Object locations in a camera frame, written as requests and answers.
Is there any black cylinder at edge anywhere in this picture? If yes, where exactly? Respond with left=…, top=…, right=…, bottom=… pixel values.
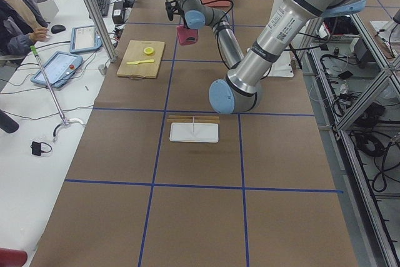
left=0, top=110, right=19, bottom=134

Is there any yellow plastic knife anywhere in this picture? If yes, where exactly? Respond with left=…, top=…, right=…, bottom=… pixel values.
left=126, top=59, right=155, bottom=66

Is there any blue teach pendant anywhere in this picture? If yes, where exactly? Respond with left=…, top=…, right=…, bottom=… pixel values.
left=41, top=51, right=83, bottom=88
left=69, top=26, right=103, bottom=54

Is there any yellow lemon slice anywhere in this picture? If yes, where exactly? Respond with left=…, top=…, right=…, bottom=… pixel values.
left=143, top=47, right=154, bottom=56

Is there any aluminium frame rack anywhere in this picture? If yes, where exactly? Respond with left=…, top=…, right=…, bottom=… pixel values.
left=302, top=8, right=399, bottom=266

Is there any bamboo cutting board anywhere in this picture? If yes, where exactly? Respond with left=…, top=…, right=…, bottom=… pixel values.
left=116, top=40, right=165, bottom=79

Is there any aluminium frame post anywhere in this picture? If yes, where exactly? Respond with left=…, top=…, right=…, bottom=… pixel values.
left=83, top=0, right=117, bottom=63

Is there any small black strap device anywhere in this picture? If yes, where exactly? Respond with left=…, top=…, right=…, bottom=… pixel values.
left=31, top=141, right=53, bottom=156

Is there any metal pole with green tip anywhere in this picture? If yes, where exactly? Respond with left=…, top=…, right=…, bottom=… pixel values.
left=30, top=46, right=86, bottom=143

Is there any red object at corner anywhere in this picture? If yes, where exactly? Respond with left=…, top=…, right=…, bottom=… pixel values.
left=0, top=248, right=28, bottom=267

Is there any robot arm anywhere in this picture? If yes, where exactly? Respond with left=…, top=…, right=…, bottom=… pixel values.
left=209, top=0, right=366, bottom=114
left=179, top=0, right=244, bottom=69

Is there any seated person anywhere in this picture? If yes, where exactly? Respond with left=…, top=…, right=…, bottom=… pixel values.
left=1, top=0, right=48, bottom=56

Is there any blue teach pendant far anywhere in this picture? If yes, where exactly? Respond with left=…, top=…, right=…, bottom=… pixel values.
left=69, top=26, right=103, bottom=54

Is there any black computer mouse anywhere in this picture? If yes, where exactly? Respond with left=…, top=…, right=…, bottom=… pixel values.
left=51, top=24, right=66, bottom=34

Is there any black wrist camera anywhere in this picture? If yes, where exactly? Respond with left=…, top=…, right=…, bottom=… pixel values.
left=165, top=0, right=180, bottom=21

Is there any pink wiping cloth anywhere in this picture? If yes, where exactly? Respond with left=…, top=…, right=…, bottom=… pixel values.
left=176, top=25, right=198, bottom=46

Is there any blue teach pendant near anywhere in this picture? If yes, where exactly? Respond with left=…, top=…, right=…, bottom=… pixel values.
left=41, top=51, right=83, bottom=88

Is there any bamboo chopstick beside tray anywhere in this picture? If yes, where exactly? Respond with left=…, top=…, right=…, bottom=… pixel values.
left=167, top=115, right=219, bottom=121

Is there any white rectangular tray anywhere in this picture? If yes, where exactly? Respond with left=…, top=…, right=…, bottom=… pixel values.
left=169, top=123, right=219, bottom=143

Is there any black power adapter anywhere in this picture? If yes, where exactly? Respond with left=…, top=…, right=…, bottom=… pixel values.
left=112, top=1, right=125, bottom=24

